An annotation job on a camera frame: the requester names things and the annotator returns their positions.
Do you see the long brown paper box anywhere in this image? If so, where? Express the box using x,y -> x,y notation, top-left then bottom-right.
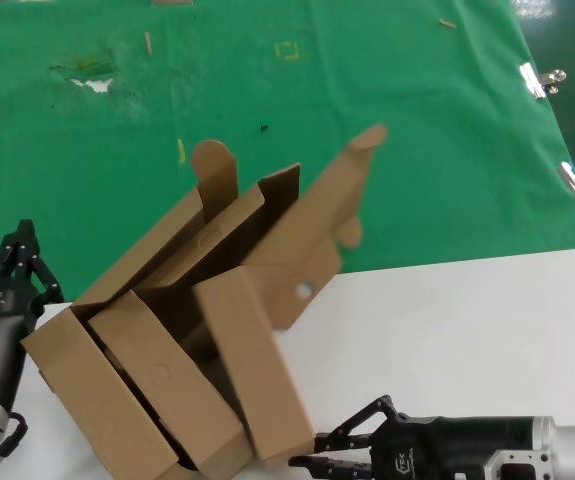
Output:
86,289 -> 246,477
20,306 -> 180,480
191,264 -> 317,463

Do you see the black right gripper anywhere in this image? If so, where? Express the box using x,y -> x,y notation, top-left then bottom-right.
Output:
288,394 -> 534,480

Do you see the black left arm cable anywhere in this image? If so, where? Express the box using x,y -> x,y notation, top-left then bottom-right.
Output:
0,410 -> 30,472

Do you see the large open cardboard carton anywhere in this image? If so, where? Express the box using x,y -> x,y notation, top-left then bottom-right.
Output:
36,123 -> 390,480

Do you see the green table cloth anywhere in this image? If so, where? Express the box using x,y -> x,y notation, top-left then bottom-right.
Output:
0,0 -> 575,307

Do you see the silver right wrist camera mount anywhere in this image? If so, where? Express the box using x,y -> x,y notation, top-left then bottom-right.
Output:
452,446 -> 559,480

